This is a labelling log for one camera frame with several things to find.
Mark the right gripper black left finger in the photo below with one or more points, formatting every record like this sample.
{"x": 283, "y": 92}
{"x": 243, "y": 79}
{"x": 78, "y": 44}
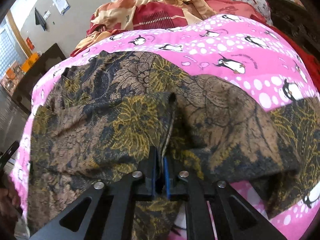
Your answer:
{"x": 105, "y": 211}

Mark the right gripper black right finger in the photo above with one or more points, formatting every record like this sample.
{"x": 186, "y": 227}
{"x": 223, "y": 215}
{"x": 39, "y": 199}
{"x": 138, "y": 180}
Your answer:
{"x": 214, "y": 210}

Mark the brown batik patterned garment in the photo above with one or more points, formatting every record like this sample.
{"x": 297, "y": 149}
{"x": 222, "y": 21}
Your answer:
{"x": 101, "y": 119}

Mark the person's left hand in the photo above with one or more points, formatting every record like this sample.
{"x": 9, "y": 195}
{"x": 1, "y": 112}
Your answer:
{"x": 10, "y": 203}

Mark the dark wooden side table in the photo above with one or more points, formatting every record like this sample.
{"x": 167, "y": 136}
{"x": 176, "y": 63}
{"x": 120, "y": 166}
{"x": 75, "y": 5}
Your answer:
{"x": 22, "y": 94}

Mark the orange yellow box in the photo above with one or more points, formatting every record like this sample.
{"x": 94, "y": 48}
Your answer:
{"x": 30, "y": 62}

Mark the pink penguin bed sheet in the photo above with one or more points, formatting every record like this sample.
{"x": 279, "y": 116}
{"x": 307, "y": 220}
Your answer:
{"x": 239, "y": 50}

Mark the red orange floral blanket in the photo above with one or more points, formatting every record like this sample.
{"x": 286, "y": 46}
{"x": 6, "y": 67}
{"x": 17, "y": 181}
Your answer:
{"x": 125, "y": 15}

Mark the dark carved wooden headboard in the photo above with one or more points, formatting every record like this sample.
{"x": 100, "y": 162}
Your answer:
{"x": 296, "y": 22}

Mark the red embroidered cushion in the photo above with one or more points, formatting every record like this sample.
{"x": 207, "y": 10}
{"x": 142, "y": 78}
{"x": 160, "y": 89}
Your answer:
{"x": 238, "y": 8}

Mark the dark cloth on wall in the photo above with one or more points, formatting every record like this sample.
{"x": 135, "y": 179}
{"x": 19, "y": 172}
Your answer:
{"x": 39, "y": 20}

